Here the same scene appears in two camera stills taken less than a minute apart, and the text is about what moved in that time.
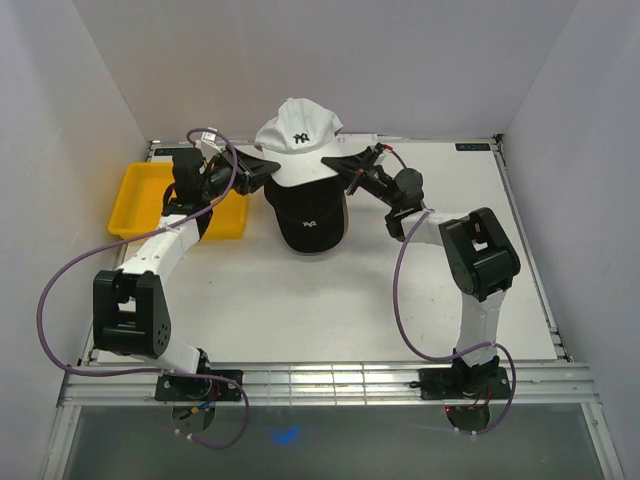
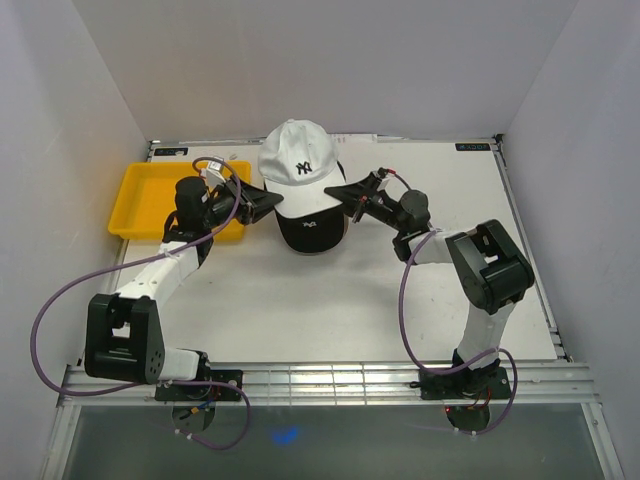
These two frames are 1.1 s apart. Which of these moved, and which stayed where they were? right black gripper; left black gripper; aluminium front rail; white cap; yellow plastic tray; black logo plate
Moved: right black gripper; left black gripper; white cap
Stayed: black logo plate; yellow plastic tray; aluminium front rail
